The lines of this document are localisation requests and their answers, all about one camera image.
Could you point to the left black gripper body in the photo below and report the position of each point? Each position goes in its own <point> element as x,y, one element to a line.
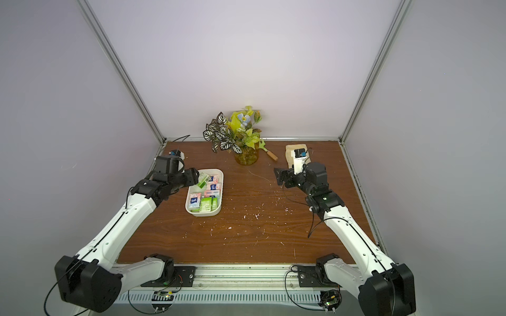
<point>187,178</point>

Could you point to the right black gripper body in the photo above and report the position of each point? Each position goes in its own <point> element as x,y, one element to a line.
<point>284,178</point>

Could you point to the white plastic storage box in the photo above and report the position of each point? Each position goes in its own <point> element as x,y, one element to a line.
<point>195,189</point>

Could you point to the green tissue pack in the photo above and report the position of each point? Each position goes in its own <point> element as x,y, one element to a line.
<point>203,180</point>
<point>206,204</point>
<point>215,202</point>

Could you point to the blue pink Tempo pack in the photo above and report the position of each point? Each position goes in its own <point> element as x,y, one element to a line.
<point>194,201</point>

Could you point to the pink Tempo tissue pack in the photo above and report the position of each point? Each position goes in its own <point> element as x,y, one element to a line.
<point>215,179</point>

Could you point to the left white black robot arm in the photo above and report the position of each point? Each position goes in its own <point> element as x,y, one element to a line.
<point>88,279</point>

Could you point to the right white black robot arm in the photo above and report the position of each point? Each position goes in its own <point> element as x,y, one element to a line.
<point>381,286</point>

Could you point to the cream work glove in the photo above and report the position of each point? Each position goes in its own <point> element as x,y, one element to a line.
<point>289,152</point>

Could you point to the artificial plant in glass vase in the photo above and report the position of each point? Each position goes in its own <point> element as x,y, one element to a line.
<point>237,133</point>

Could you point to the right small circuit board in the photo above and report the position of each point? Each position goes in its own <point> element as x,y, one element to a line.
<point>330,300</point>

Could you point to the small circuit board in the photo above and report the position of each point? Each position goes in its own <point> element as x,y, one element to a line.
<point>330,300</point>
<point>162,300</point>

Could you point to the left small circuit board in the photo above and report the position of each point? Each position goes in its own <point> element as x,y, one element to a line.
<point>162,300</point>

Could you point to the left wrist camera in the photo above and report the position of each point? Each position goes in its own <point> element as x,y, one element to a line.
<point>176,163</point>

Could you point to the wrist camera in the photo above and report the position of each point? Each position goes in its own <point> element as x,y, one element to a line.
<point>301,157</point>
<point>176,163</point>

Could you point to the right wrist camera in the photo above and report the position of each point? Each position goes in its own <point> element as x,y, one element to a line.
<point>301,157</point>

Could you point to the wooden handled tool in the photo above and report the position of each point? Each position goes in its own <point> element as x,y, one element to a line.
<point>262,146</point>

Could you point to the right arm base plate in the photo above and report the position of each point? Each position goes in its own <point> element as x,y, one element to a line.
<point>308,277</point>

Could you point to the aluminium front rail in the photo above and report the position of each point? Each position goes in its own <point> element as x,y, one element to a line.
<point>221,276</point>

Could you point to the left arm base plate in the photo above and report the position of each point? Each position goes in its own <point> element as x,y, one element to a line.
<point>182,276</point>

